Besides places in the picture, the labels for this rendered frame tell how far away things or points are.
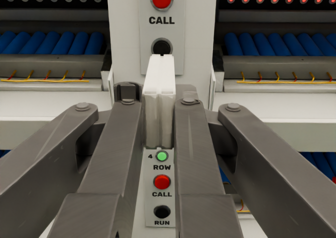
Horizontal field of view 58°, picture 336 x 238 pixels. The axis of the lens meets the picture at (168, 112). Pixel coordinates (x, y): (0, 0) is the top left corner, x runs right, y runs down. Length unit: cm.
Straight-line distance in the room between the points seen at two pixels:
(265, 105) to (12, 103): 28
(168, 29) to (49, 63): 16
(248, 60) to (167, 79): 23
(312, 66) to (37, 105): 32
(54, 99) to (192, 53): 16
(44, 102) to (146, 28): 15
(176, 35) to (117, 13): 6
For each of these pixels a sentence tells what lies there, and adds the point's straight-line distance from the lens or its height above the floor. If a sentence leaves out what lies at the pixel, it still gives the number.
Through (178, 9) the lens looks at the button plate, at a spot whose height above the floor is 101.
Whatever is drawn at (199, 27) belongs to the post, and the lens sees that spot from 28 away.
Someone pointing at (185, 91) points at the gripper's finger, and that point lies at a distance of 16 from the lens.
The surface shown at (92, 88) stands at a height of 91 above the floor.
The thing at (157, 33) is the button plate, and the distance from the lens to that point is 28.
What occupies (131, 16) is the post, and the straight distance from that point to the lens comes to 28.
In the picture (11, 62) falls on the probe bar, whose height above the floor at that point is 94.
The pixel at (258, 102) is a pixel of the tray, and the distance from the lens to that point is 35.
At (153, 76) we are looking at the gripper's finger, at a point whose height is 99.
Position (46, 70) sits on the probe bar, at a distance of 39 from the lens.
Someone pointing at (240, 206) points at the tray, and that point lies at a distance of 48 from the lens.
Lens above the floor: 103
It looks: 25 degrees down
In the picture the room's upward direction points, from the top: straight up
